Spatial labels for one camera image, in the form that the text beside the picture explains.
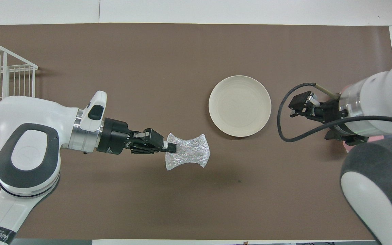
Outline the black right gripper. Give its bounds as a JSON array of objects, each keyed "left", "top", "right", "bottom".
[{"left": 289, "top": 91, "right": 368, "bottom": 143}]

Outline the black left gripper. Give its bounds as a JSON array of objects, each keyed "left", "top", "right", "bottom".
[{"left": 97, "top": 118, "right": 177, "bottom": 155}]

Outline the cream round plate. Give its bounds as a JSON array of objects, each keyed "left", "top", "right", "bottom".
[{"left": 208, "top": 75, "right": 272, "bottom": 137}]

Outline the brown paper table mat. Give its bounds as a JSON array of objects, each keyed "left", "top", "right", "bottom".
[{"left": 0, "top": 22, "right": 392, "bottom": 240}]

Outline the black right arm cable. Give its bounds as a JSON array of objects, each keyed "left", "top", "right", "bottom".
[{"left": 277, "top": 83, "right": 392, "bottom": 143}]

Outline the white wire dish rack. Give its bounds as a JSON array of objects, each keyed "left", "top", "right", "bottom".
[{"left": 0, "top": 45, "right": 38, "bottom": 152}]

